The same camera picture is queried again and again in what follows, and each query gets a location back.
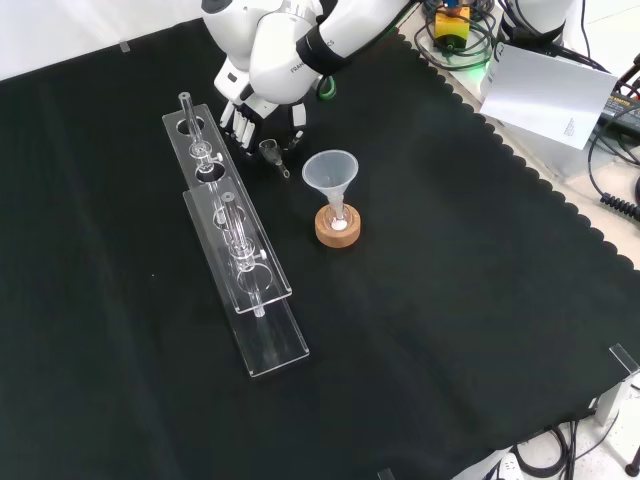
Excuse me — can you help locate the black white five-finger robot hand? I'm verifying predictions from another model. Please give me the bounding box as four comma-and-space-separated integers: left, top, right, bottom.
213, 54, 309, 159

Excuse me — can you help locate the translucent plastic funnel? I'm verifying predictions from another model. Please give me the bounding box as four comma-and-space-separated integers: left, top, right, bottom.
301, 151, 360, 221

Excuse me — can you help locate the clear acrylic funnel stand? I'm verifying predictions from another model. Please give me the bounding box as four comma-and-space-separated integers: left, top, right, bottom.
161, 91, 310, 379

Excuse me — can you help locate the small round-bottom glass flask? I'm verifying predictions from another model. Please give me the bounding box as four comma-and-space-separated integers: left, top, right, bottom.
323, 198, 354, 234

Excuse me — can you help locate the yellow stop button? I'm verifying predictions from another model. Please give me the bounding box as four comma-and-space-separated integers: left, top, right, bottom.
432, 0, 472, 52

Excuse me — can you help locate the black cloth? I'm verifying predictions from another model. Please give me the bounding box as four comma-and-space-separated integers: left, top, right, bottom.
0, 17, 640, 480

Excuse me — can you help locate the black power adapter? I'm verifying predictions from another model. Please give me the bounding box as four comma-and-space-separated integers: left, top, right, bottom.
599, 89, 640, 129

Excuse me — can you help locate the white power strip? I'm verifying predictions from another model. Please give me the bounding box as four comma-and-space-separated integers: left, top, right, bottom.
482, 452, 521, 480

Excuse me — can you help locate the cork ring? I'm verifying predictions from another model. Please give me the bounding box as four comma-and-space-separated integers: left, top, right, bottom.
314, 205, 363, 249

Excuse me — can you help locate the coiled black cable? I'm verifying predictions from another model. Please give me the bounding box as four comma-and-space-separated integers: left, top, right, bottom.
599, 192, 640, 222

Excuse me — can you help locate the metal table bracket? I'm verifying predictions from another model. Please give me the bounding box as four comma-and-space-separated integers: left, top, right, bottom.
594, 343, 640, 426

